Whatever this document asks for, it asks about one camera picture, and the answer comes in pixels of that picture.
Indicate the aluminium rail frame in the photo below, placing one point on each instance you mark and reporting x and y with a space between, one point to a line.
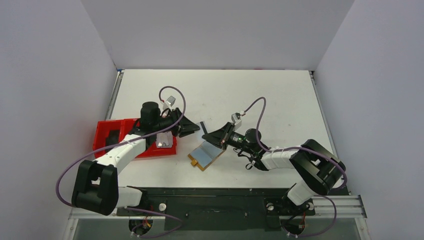
347 207

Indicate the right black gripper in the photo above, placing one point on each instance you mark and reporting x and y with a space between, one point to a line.
225 134

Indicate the silver card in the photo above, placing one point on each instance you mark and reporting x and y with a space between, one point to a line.
164 140

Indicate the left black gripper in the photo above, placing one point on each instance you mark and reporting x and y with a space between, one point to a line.
186 127

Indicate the yellow leather card holder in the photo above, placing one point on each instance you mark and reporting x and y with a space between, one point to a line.
204 155

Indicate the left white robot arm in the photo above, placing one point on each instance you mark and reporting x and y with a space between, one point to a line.
96 185

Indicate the white card with stripe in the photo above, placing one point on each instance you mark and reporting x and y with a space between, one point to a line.
202 126

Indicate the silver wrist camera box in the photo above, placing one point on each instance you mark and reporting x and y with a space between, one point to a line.
236 119

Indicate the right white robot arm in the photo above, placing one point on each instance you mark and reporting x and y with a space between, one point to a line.
318 168

